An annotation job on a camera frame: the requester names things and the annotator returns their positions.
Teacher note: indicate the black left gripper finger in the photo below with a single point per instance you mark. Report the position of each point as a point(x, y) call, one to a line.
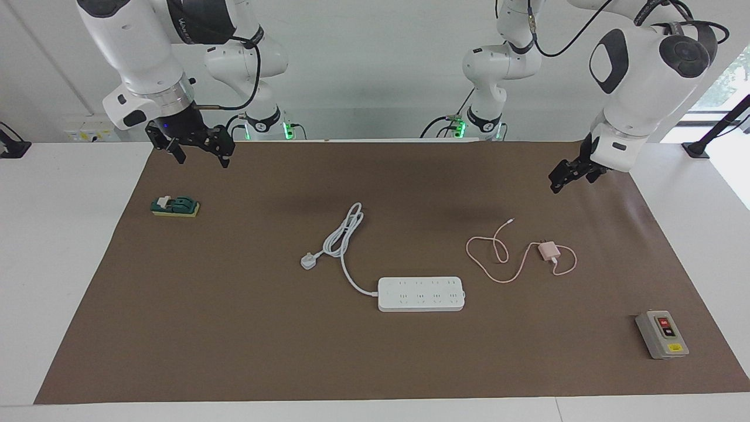
point(595, 177)
point(561, 179)

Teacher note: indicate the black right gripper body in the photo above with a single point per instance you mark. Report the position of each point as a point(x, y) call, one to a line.
point(187, 132)

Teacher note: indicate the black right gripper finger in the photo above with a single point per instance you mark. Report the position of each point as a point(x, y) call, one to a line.
point(178, 154)
point(225, 159)

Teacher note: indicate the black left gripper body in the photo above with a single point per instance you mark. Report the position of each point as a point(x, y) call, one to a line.
point(589, 164)

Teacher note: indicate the pink charger adapter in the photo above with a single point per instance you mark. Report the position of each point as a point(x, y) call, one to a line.
point(549, 252)

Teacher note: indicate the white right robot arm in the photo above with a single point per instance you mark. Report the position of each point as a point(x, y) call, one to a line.
point(140, 41)

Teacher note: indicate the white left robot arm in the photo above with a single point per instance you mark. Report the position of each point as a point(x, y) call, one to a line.
point(644, 82)

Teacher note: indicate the black clamp stand with pole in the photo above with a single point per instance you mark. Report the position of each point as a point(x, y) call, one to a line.
point(697, 148)

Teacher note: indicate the window with green view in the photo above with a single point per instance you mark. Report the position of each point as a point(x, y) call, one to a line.
point(732, 76)

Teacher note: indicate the brown paper table mat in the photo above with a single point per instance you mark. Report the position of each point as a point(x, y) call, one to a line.
point(234, 328)

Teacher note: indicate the green knife switch yellow base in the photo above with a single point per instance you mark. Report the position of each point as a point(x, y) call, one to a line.
point(176, 206)

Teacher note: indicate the white wall socket box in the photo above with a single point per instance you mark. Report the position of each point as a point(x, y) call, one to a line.
point(94, 129)

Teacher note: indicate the black clamp mount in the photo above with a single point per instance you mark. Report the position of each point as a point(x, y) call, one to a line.
point(14, 149)

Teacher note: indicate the grey on-off switch box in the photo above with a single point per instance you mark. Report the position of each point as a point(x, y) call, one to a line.
point(662, 337)

